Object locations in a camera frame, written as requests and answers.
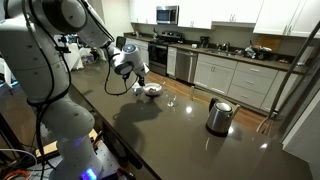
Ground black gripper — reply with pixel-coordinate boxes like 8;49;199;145
137;75;147;88

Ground white ceramic mug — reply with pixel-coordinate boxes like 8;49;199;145
131;83;144;96

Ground white ceramic bowl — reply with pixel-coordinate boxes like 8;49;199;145
143;82;164;98

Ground white two-door base cabinet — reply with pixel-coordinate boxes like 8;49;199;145
260;70;301;113

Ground white corner base cabinet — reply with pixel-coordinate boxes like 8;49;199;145
125;37;150;67

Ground black kitchen stove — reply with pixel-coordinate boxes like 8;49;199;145
148;30;185;77

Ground narrow white base cabinet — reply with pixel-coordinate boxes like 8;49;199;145
166;46;178;78

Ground black office chair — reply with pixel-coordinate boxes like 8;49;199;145
115;35;127;51

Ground stainless steel dishwasher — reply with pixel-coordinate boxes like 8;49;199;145
175;49;199;84

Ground stainless steel microwave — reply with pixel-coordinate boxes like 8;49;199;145
155;5;180;26

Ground white sink base cabinet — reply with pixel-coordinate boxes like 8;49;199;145
193;53;238;96

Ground white fabric covered furniture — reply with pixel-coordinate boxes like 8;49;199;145
62;42;85;72

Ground black coffee maker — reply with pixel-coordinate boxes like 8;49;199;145
199;35;211;49

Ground steel pot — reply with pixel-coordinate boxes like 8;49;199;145
205;97;235;138

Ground metal sink faucet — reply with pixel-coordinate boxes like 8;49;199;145
220;41;232;53

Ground tan wooden chair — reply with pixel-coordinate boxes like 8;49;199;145
188;83;242;120

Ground white drawer base cabinet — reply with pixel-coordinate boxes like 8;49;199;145
227;61;280;109

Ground dish pile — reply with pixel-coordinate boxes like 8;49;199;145
244;44;273;62

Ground wooden cutting board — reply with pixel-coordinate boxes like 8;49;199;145
258;34;282;52

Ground stainless steel refrigerator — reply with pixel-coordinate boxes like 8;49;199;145
266;19;320;180

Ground white paper towel roll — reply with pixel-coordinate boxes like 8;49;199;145
297;44;315;66

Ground white perforated base plate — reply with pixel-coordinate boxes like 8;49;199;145
26;141;122;180

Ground white wall cabinets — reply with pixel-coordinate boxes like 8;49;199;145
129;0;265;30
253;0;320;39

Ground orange cable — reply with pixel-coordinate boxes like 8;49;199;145
2;168;32;180

